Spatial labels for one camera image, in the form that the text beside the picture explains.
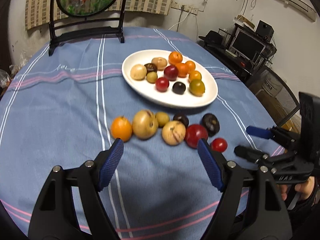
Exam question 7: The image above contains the red cherry tomato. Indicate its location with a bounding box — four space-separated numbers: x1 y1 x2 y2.
210 138 228 153

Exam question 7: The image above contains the small orange fruit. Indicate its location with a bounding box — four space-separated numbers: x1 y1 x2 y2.
111 116 133 142

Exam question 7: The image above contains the large red tomato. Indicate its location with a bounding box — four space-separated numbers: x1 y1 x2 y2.
184 124 208 148

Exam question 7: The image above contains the dark brown passion fruit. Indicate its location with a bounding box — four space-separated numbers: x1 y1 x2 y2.
201 113 220 137

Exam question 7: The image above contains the pale striped melon fruit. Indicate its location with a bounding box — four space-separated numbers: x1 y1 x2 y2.
162 121 186 146

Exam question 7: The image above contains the large yellow speckled fruit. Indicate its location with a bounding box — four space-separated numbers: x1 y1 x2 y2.
132 109 158 140

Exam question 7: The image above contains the dark purple plum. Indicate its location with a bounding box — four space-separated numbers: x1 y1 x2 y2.
172 81 186 95

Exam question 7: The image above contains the small orange tomato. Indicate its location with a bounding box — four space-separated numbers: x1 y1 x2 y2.
185 60 196 72
188 70 202 82

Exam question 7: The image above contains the large orange fruit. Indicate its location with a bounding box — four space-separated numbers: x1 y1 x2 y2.
175 63 189 78

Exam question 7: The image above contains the person's right hand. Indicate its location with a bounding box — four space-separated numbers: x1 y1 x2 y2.
278 177 315 200

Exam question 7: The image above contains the black mesh chair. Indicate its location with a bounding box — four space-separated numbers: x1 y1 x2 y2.
246 66 299 126

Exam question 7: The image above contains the blue striped tablecloth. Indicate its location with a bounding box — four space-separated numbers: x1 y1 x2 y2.
1 27 283 239

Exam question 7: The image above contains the dark purple fruit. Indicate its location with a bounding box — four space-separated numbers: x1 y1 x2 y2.
173 113 189 128

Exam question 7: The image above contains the black media shelf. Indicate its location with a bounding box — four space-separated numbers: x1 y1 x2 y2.
199 21 277 82

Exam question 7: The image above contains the computer monitor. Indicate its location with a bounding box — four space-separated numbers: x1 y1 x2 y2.
229 28 267 62

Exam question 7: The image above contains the small orange tomato on plate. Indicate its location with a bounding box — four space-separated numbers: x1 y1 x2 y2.
188 70 202 82

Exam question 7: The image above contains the white round plate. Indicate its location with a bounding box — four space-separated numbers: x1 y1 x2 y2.
121 49 218 108

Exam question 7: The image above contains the black speaker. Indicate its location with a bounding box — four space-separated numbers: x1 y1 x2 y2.
255 20 274 42

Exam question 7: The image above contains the pale speckled fruit on plate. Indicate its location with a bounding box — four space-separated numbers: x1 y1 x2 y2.
130 64 147 81

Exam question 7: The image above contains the small yellow-green fruit on plate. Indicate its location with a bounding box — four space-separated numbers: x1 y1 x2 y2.
146 72 158 84

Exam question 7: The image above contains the dark red fruit on plate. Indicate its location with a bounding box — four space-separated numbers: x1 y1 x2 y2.
164 65 178 81

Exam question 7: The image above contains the dark brown fruit on plate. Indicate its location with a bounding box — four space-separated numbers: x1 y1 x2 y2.
144 63 158 74

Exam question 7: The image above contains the orange tangerine on plate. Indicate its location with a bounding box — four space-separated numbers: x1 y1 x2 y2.
168 51 183 66

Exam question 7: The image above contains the beige round fruit on plate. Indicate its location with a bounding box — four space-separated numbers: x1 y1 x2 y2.
151 57 168 71

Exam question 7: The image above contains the round goldfish screen ornament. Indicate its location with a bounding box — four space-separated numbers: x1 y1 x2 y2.
48 0 126 56

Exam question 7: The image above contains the wall power strip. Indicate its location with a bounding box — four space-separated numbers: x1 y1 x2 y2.
171 1 199 15

